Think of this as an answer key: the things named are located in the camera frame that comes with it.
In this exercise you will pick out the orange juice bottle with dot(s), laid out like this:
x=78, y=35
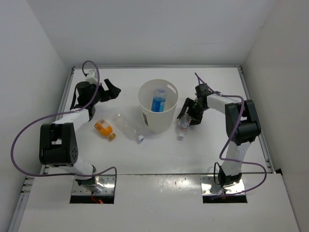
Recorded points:
x=105, y=129

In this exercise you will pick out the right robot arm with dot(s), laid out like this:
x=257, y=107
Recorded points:
x=241, y=123

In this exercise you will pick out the blue label plastic bottle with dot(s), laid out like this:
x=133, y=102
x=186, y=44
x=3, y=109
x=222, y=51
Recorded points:
x=159, y=100

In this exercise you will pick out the aluminium frame rail right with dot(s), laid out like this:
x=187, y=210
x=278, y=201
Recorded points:
x=253, y=115

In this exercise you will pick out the aluminium frame rail left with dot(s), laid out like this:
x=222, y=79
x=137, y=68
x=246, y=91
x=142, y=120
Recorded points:
x=28, y=181

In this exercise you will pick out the aluminium frame rail back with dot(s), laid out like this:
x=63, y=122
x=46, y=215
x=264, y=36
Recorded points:
x=166, y=66

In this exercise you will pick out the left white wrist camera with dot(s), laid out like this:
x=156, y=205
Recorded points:
x=92, y=77

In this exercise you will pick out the aluminium frame rail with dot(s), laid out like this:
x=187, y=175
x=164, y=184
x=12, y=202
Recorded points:
x=253, y=115
x=28, y=181
x=166, y=66

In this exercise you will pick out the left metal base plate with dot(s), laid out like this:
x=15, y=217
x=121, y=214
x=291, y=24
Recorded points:
x=103, y=185

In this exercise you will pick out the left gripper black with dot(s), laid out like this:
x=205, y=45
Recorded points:
x=113, y=92

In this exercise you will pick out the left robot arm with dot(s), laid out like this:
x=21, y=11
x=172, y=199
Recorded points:
x=58, y=144

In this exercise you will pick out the metal base plate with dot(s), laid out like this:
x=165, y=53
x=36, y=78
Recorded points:
x=210, y=188
x=103, y=185

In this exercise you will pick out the clear bottle white cap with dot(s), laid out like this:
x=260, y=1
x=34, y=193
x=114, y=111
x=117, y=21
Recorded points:
x=183, y=125

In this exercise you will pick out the clear bottle blue-white cap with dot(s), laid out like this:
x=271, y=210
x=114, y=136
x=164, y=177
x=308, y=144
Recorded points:
x=127, y=127

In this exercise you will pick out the white round plastic bin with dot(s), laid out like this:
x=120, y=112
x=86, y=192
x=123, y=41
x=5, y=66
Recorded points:
x=157, y=122

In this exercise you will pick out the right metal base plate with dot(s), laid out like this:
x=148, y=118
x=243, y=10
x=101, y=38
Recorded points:
x=210, y=188

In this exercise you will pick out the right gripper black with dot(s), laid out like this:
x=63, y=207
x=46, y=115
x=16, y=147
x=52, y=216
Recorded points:
x=189, y=103

